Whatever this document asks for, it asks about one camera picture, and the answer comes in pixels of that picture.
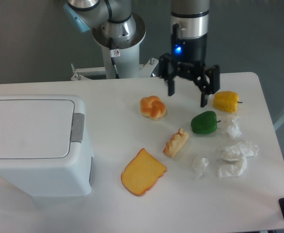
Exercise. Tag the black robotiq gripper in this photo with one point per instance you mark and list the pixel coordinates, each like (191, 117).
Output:
(187, 60)

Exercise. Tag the white trash can lid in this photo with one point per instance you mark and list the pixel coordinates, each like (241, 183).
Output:
(35, 129)

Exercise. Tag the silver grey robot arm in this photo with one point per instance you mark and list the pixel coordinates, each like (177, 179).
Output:
(189, 18)

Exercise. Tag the white trash can body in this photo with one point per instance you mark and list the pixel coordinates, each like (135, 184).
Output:
(55, 177)

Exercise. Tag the green bell pepper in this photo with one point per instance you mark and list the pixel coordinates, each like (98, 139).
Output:
(204, 123)

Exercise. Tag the knotted bread roll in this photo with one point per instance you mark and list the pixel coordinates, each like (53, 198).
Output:
(152, 107)

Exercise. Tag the yellow bell pepper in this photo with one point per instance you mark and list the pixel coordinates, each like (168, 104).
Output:
(226, 101)

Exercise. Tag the beige pastry piece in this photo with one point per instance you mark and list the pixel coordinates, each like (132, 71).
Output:
(176, 142)

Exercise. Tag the crumpled tissue near peppers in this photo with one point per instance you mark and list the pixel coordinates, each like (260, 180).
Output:
(230, 127)

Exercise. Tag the small crumpled white tissue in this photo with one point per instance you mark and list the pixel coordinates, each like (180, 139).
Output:
(199, 165)

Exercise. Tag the large crumpled white tissue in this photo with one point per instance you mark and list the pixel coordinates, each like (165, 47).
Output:
(235, 158)

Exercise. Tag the orange toast slice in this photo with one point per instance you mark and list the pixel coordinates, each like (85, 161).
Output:
(141, 174)

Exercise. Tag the white metal stand frame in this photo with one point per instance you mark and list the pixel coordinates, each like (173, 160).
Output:
(96, 73)

